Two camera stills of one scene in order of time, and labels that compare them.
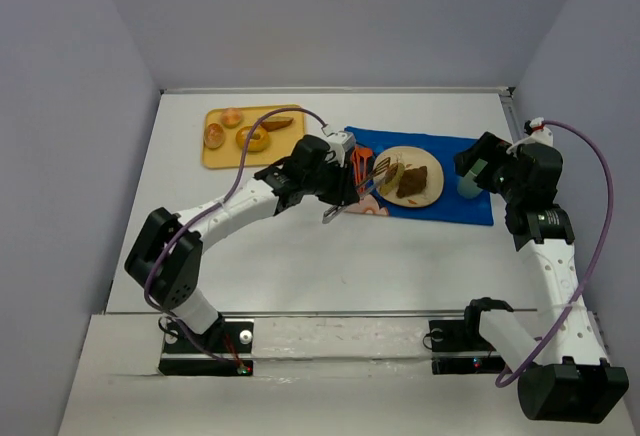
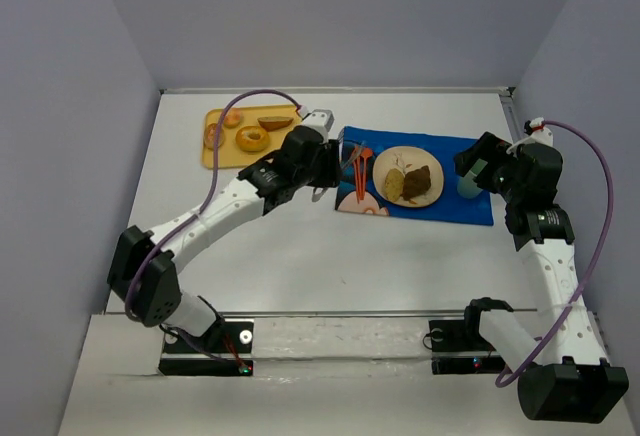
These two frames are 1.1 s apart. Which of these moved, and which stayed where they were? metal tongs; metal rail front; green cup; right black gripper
Moved: metal tongs
Stayed: metal rail front; green cup; right black gripper
